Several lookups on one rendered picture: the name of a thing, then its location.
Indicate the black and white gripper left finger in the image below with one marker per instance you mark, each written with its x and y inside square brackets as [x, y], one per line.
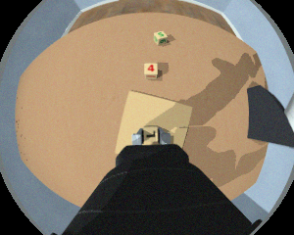
[136, 137]

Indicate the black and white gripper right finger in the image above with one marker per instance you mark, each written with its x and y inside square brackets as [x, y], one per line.
[163, 137]

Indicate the tan flat mat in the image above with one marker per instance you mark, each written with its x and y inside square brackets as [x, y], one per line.
[141, 109]

